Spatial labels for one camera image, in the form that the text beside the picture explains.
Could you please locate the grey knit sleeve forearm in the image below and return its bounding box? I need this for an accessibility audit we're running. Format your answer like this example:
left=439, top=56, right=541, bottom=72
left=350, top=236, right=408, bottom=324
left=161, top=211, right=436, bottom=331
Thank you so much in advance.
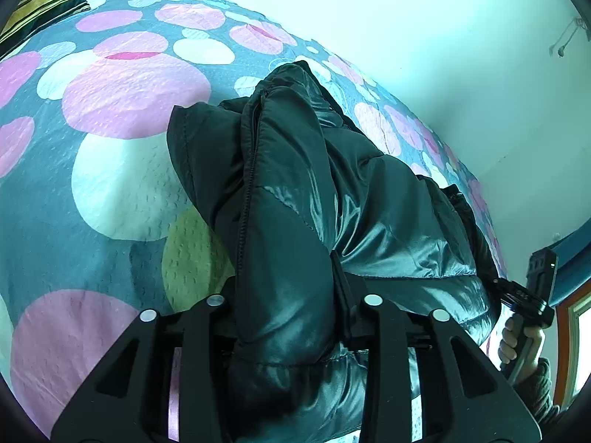
left=514, top=357, right=562, bottom=436

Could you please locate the person's right hand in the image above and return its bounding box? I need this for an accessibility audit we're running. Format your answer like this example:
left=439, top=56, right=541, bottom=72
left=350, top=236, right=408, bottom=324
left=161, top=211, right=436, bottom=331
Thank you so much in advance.
left=498, top=315, right=545, bottom=385

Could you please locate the teal window ledge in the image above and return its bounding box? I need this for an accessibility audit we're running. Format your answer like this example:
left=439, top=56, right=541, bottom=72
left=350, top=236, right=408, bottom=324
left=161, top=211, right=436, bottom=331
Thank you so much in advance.
left=550, top=227, right=590, bottom=306

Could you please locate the yellow black striped pillow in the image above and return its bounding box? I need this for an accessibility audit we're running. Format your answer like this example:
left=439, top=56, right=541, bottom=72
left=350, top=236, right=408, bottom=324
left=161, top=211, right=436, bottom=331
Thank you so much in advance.
left=1, top=0, right=90, bottom=58

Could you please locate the black shiny puffer jacket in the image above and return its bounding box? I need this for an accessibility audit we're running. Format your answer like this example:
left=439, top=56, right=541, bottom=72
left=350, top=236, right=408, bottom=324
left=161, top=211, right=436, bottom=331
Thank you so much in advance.
left=167, top=62, right=501, bottom=442

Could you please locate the polka dot bed sheet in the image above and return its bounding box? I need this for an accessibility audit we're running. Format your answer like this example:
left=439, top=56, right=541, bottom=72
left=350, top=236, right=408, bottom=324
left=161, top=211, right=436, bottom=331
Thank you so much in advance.
left=1, top=0, right=499, bottom=433

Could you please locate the wall hook with cord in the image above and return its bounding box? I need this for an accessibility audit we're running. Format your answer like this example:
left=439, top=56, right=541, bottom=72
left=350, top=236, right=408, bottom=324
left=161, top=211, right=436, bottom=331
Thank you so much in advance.
left=548, top=17, right=590, bottom=58

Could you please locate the orange window frame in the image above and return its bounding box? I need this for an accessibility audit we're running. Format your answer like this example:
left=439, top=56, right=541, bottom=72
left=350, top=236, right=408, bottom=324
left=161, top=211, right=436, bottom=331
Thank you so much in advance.
left=554, top=280, right=590, bottom=408

